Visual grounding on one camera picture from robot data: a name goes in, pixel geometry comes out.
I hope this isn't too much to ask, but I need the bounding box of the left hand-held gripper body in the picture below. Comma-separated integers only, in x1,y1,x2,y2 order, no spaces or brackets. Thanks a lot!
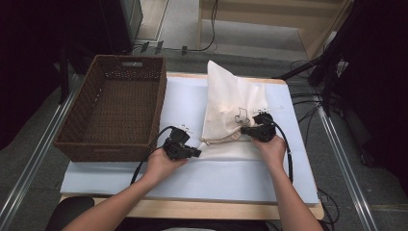
163,124,194,161

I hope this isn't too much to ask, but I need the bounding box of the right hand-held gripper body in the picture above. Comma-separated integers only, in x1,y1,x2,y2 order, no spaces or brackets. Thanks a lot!
251,105,286,143

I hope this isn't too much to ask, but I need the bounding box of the white drawstring laundry bag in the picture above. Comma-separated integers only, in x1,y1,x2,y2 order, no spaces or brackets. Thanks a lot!
196,60,271,162

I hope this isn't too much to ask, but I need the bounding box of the brown wicker basket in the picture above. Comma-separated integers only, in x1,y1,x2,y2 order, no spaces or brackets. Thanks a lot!
53,54,168,163

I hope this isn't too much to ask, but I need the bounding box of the person's right hand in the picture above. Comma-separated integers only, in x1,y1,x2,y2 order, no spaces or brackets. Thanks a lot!
250,134,288,171

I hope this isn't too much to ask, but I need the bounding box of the person's left hand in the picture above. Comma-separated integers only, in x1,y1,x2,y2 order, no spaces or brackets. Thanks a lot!
145,147,189,186

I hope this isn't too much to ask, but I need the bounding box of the white table mat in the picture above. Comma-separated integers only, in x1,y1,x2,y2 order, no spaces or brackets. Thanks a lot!
60,76,320,206

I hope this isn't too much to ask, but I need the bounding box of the wooden table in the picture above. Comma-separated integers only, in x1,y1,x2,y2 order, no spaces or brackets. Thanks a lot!
60,71,325,221

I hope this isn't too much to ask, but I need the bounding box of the person's dark clothing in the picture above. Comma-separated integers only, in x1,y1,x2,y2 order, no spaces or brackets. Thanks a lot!
115,218,283,231

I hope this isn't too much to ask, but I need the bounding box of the black tripod stand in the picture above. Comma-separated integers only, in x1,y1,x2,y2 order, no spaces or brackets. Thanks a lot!
272,0,355,117

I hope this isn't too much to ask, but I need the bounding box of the light wooden platform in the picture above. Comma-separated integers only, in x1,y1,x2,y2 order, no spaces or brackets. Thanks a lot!
196,0,355,61

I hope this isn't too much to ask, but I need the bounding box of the black curtain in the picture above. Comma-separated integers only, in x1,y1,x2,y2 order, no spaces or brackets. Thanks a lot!
333,0,408,195
0,0,109,152

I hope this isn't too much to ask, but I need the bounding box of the black chair seat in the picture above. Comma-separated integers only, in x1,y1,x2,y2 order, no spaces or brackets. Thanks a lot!
44,195,96,231

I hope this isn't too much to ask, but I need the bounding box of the dark cabinet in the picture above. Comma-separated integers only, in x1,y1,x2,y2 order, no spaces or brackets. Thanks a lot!
99,0,144,56

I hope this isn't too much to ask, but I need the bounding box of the left hand-held gripper black cable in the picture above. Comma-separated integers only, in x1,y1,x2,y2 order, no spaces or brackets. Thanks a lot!
130,125,176,186

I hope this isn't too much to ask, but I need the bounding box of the hand-held gripper black cable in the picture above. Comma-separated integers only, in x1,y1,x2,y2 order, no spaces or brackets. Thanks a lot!
130,125,176,186
269,119,294,185

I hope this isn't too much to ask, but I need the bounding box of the right hand-held gripper black cable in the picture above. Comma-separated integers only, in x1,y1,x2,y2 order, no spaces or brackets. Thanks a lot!
269,119,294,185

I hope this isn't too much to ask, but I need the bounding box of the black floor cable bundle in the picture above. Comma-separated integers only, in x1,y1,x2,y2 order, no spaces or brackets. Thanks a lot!
289,59,325,129

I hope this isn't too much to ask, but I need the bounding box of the metal floor rail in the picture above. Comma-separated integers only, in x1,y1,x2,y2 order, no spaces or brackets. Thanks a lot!
316,95,380,231
0,73,85,231

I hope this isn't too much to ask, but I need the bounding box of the thin black floor cable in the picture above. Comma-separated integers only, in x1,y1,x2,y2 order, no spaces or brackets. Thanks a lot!
131,0,221,54

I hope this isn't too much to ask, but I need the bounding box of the black looped floor cable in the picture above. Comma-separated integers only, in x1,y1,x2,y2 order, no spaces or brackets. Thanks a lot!
317,188,341,231

